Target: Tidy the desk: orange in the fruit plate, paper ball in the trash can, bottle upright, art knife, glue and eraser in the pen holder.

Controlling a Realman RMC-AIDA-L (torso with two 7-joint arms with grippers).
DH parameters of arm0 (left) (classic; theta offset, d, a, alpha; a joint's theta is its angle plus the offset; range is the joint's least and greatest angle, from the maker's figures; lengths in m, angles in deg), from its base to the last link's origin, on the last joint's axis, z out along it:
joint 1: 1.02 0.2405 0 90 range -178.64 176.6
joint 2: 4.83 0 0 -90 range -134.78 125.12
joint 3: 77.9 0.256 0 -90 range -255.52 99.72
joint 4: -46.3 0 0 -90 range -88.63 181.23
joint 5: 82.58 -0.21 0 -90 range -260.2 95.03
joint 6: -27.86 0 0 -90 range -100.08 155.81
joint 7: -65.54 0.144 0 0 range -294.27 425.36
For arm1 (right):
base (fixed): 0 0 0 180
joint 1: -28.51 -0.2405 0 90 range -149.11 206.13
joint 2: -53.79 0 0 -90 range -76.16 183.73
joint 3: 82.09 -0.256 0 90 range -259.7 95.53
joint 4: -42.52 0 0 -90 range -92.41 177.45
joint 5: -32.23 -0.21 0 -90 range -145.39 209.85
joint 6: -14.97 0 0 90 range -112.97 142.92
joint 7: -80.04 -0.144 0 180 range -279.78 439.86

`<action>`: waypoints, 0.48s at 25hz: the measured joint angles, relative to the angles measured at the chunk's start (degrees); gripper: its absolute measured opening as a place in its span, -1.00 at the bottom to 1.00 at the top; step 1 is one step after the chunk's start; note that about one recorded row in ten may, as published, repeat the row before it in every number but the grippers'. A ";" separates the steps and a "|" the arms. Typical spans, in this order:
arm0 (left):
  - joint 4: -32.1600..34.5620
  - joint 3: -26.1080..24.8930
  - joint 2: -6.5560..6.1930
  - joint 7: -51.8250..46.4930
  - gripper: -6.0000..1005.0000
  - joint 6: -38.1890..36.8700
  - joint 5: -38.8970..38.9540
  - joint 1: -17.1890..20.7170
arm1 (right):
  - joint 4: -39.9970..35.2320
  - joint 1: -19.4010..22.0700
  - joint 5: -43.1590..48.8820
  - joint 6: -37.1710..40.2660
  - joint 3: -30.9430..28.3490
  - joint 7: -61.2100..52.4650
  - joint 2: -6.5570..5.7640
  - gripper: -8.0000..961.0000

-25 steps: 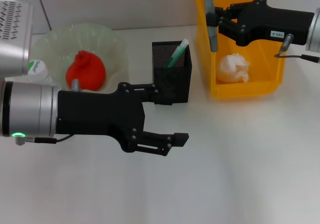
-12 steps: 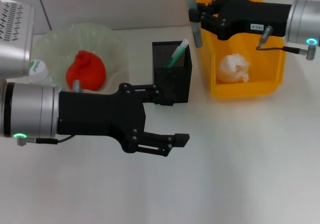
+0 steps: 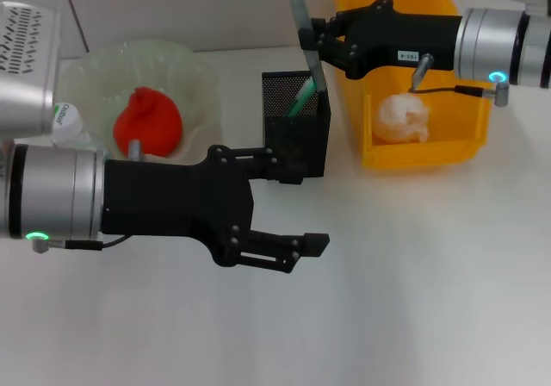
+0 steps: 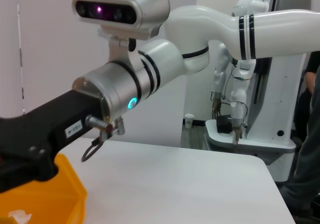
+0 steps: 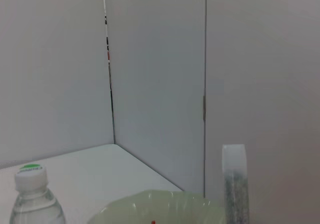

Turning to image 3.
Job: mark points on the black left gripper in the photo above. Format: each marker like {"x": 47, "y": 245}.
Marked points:
{"x": 172, "y": 196}

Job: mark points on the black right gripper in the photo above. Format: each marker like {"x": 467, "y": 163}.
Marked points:
{"x": 400, "y": 41}

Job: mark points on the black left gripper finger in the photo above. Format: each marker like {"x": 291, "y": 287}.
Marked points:
{"x": 314, "y": 244}

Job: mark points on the grey marker pen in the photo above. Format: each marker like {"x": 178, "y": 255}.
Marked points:
{"x": 301, "y": 11}

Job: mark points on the light green pen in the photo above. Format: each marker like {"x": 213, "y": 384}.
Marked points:
{"x": 301, "y": 99}

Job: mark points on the white paper ball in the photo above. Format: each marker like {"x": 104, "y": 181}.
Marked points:
{"x": 400, "y": 116}

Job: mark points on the red-orange fruit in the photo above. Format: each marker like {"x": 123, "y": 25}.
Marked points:
{"x": 146, "y": 123}

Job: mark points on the clear water bottle green label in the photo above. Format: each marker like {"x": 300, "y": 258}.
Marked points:
{"x": 69, "y": 127}

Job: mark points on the black mesh pen holder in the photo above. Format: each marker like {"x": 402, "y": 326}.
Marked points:
{"x": 310, "y": 145}

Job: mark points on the translucent green wavy fruit bowl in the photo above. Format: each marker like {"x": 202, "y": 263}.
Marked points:
{"x": 185, "y": 80}

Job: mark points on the silver connector plug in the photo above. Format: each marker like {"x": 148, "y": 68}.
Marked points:
{"x": 422, "y": 69}
{"x": 135, "y": 150}

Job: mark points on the yellow plastic storage bin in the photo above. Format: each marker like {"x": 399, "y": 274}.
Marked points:
{"x": 430, "y": 145}

